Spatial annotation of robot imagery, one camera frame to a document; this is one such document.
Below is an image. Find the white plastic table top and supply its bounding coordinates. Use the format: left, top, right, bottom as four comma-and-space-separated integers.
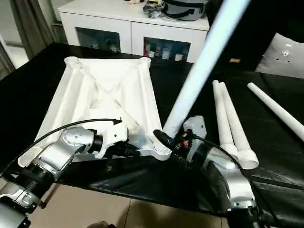
17, 56, 173, 167

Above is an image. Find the white plastic table leg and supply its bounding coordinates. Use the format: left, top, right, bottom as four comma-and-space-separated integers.
246, 82, 304, 143
162, 0, 253, 141
212, 79, 240, 158
218, 81, 260, 171

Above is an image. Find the black left robot foot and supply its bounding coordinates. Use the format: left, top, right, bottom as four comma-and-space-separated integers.
89, 220, 115, 228

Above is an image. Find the white glass-door cabinet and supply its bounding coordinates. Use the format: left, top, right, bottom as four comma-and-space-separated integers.
57, 0, 210, 64

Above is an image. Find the black box with gold label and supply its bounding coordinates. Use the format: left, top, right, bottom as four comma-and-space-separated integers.
206, 0, 304, 73

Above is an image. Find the grey round pot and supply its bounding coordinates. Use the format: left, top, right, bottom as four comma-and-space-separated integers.
163, 0, 208, 22

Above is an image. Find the white pillow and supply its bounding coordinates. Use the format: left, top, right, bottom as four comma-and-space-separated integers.
255, 32, 304, 79

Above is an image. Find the grey curtain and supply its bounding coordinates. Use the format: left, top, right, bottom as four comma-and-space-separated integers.
9, 0, 56, 60

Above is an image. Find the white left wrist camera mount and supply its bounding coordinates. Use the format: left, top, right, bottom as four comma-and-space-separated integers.
94, 122, 130, 160

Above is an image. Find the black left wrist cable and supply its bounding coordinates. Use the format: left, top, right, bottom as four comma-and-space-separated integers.
0, 117, 124, 178

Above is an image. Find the black cable clutter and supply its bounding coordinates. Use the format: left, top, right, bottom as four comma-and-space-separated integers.
142, 1, 165, 19

